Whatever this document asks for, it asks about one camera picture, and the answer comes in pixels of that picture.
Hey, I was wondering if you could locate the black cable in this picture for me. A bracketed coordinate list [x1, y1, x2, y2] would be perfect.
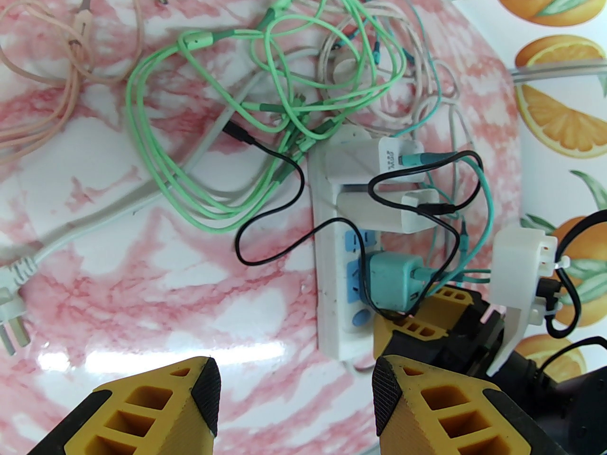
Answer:
[223, 120, 484, 322]

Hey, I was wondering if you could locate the large white charger adapter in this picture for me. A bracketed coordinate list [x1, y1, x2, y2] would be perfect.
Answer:
[325, 136, 425, 186]

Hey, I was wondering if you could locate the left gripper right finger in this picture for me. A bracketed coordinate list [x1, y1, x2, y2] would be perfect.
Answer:
[373, 355, 548, 455]

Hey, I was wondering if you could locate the tangle of thin cables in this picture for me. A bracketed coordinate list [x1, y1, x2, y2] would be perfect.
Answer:
[315, 3, 470, 198]

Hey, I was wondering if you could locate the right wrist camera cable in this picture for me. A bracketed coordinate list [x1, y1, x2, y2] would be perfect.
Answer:
[541, 209, 607, 382]

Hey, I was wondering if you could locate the teal cable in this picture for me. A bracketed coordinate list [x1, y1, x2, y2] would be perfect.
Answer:
[339, 0, 496, 292]
[412, 221, 494, 285]

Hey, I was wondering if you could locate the white power cord with plug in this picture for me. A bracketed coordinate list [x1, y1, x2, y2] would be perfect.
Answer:
[0, 48, 323, 356]

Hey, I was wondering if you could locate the small white charger adapter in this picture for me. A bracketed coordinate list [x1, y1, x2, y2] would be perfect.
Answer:
[337, 189, 441, 233]

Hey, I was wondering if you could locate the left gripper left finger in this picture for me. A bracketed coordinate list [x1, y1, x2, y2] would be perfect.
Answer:
[26, 356, 221, 455]

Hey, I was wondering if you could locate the white power strip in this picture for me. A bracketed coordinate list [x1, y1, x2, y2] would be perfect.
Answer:
[306, 126, 382, 361]

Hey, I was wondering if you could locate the teal charger adapter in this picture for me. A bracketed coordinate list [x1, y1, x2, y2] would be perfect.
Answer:
[363, 250, 430, 312]

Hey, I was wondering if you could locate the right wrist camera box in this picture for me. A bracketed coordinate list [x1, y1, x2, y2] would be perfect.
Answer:
[491, 226, 572, 378]

